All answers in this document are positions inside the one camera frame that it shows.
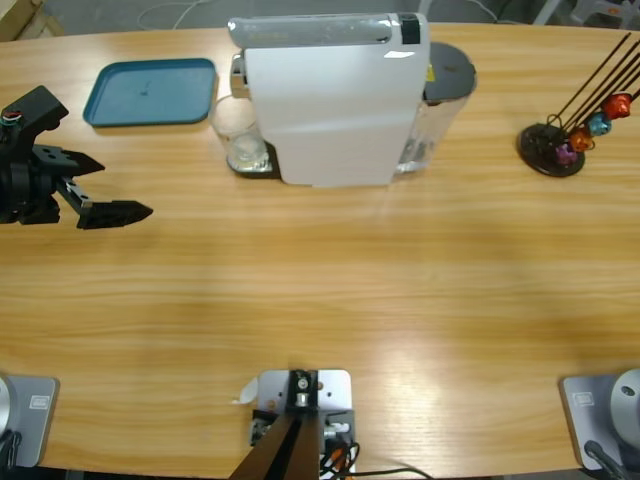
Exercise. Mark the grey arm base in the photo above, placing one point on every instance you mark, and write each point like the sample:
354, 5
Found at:
595, 410
30, 415

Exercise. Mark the white capsule coffee machine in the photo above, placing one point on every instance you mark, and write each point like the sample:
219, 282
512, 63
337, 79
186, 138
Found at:
330, 110

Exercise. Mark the orange coffee capsule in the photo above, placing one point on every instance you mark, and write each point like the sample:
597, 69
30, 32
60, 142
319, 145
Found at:
581, 140

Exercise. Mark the teal plastic tray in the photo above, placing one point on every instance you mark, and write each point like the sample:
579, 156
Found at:
150, 92

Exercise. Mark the purple coffee capsule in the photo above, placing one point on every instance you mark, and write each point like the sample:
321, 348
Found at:
566, 153

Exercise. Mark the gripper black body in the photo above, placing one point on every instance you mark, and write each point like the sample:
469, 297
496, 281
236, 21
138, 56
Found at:
25, 190

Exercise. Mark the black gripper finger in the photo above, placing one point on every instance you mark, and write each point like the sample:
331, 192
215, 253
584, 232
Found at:
70, 162
112, 215

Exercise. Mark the tan cardboard box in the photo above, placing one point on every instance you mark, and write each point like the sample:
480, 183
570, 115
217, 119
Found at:
17, 20

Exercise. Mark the dark camera post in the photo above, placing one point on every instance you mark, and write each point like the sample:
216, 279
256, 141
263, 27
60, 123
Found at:
285, 440

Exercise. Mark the grey coffee machine lever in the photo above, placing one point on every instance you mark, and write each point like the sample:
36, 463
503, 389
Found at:
310, 30

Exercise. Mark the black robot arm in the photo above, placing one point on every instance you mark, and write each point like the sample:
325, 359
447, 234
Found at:
37, 110

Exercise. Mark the black capsule holder with rods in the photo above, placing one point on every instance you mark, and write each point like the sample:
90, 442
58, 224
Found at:
545, 155

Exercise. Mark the white plastic stool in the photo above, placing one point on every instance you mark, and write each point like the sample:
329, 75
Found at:
605, 12

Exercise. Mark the white tape strip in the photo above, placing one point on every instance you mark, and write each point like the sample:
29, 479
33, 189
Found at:
247, 392

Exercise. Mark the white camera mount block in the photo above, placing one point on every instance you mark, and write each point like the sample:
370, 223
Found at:
335, 390

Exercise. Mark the white metal table frame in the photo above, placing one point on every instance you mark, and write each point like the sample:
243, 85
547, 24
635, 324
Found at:
547, 12

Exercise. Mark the red coffee capsule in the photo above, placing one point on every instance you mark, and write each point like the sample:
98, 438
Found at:
616, 106

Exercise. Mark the clear water tank black lid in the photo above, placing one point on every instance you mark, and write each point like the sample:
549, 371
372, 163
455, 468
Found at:
450, 70

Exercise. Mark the teal coffee capsule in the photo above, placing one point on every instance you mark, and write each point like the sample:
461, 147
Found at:
598, 125

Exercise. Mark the clear glass cup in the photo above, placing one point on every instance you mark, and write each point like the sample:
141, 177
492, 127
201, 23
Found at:
240, 140

